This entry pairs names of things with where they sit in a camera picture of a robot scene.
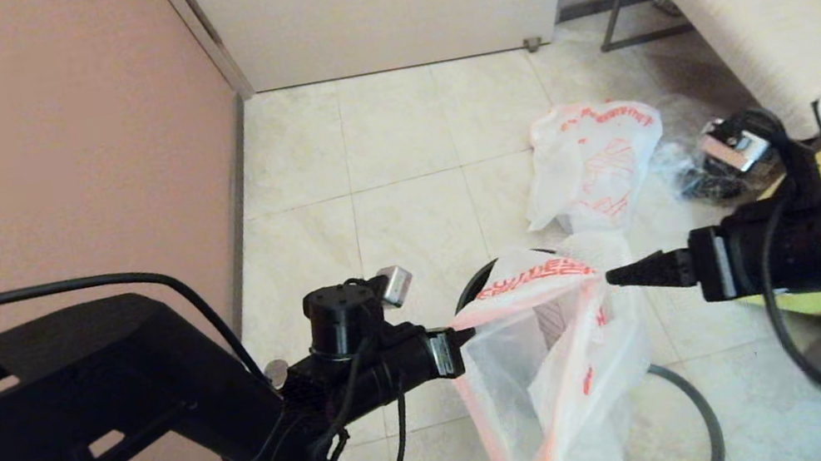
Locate white plastic bag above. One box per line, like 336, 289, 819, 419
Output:
433, 226, 671, 461

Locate white red-print trash bag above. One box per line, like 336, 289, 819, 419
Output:
508, 88, 680, 245

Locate grey trash can ring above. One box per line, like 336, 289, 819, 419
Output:
592, 354, 728, 461

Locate black ribbed trash can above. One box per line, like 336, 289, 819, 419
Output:
449, 255, 513, 316

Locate clear bag with black items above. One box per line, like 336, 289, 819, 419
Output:
645, 79, 789, 213

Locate black cylindrical left wrist camera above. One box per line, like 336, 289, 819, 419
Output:
299, 263, 425, 363

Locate grey wall baseboard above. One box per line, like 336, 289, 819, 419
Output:
145, 95, 309, 461

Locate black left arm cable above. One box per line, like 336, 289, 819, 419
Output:
0, 226, 420, 461

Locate grey door frame strip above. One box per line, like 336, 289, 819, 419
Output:
157, 0, 257, 112

